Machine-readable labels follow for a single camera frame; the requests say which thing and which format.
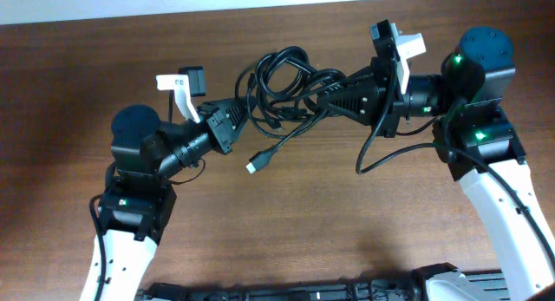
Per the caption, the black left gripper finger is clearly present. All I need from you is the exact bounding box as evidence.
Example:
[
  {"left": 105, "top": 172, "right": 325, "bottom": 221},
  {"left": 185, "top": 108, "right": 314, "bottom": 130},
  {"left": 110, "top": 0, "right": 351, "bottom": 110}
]
[
  {"left": 207, "top": 96, "right": 257, "bottom": 121},
  {"left": 226, "top": 109, "right": 248, "bottom": 139}
]

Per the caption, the thin black USB cable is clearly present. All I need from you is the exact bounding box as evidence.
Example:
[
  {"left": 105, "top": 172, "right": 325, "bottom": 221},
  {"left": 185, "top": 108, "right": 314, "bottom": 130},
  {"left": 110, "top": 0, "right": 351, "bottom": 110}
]
[{"left": 233, "top": 62, "right": 330, "bottom": 141}]

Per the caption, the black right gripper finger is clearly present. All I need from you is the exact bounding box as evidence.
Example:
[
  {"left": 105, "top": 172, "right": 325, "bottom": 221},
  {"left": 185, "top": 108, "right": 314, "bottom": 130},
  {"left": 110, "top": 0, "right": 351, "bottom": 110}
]
[
  {"left": 333, "top": 66, "right": 374, "bottom": 91},
  {"left": 317, "top": 79, "right": 382, "bottom": 126}
]

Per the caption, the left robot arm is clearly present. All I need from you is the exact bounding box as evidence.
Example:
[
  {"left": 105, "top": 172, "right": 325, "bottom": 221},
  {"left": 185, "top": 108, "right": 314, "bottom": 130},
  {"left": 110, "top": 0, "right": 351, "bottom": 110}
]
[{"left": 81, "top": 97, "right": 257, "bottom": 300}]

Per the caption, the thick black HDMI cable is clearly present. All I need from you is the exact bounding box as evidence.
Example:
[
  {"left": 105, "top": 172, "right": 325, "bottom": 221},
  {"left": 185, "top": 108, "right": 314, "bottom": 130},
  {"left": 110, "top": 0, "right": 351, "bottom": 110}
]
[{"left": 245, "top": 46, "right": 348, "bottom": 175}]

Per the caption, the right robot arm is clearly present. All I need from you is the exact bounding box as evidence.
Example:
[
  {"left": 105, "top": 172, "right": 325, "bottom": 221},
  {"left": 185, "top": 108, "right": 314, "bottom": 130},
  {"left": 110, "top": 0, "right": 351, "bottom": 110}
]
[{"left": 317, "top": 21, "right": 554, "bottom": 300}]

